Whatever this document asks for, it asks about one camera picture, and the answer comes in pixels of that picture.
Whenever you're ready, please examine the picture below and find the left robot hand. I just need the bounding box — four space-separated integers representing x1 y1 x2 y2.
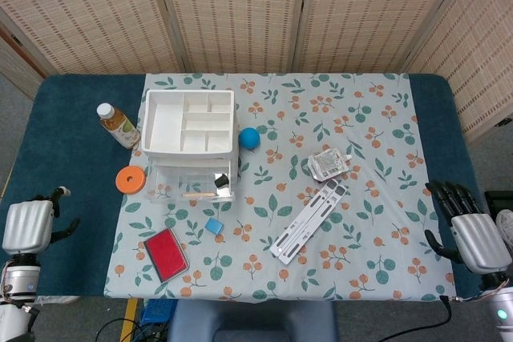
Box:
2 186 80 255

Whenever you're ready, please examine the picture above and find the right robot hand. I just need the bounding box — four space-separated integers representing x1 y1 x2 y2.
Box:
424 180 512 275

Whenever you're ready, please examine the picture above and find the clear plastic drawer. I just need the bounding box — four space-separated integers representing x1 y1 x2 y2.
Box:
146 165 236 203

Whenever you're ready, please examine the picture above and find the small blue block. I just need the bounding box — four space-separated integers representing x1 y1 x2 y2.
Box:
204 217 224 235

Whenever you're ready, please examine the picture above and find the teal table cover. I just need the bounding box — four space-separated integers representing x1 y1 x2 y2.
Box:
0 73 494 299

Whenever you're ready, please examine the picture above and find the orange disc with hole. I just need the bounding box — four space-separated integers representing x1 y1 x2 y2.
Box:
115 166 146 195

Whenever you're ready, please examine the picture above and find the tea bottle with white cap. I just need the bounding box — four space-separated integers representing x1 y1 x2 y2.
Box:
96 103 141 150

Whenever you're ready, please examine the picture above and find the red zip pouch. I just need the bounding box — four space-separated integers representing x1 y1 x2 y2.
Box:
143 227 190 284

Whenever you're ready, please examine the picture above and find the blue plastic basket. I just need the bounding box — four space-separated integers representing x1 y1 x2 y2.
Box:
139 298 177 325

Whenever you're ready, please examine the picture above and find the spouted snack pouch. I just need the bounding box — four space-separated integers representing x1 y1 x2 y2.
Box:
307 148 353 183

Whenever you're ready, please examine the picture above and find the white folding laptop stand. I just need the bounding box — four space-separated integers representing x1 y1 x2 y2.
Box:
269 179 349 265

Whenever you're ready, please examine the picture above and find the floral printed tablecloth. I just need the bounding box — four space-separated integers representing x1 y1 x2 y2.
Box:
103 72 458 303

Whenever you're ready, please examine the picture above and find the blue ball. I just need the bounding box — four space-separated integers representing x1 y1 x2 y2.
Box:
238 127 261 149

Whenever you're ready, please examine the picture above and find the blue grey chair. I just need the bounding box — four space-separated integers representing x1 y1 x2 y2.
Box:
166 300 340 342

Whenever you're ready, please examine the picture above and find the bamboo folding screen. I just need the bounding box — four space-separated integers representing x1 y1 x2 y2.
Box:
0 0 513 145

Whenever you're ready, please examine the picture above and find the black cable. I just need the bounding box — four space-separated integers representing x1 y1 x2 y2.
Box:
416 296 454 332

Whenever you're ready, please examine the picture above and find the white plastic drawer organizer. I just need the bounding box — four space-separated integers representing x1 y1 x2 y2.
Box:
140 89 240 195

